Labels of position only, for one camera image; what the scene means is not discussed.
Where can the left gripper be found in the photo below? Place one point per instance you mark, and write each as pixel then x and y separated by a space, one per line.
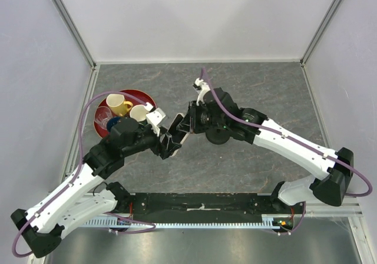
pixel 165 149

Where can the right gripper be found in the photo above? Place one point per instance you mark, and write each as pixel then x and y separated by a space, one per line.
pixel 190 123

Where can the black phone stand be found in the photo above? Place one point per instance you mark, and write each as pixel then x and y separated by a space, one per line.
pixel 217 136

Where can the smartphone with cream case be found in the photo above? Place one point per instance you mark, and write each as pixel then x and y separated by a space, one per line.
pixel 175 136

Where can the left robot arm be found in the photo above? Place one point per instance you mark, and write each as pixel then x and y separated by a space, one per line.
pixel 47 223

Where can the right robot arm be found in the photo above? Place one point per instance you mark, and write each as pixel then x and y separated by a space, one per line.
pixel 215 114

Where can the dark green mug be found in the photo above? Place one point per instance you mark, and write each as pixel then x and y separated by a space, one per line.
pixel 139 112

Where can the dark blue mug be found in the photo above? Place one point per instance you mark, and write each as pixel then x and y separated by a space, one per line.
pixel 112 122

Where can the yellow mug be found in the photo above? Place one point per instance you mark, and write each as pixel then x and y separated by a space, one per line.
pixel 118 105

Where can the clear drinking glass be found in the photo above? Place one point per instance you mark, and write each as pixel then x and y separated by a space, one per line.
pixel 102 116

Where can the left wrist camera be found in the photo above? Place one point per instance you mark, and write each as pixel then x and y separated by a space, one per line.
pixel 155 118

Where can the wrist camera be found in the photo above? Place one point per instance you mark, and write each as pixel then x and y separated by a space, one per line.
pixel 201 88
pixel 155 118

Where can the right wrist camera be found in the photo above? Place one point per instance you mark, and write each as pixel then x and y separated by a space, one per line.
pixel 201 88

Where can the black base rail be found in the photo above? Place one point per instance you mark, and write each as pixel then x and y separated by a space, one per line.
pixel 163 207

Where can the slotted cable duct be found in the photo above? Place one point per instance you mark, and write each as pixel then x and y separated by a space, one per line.
pixel 263 222

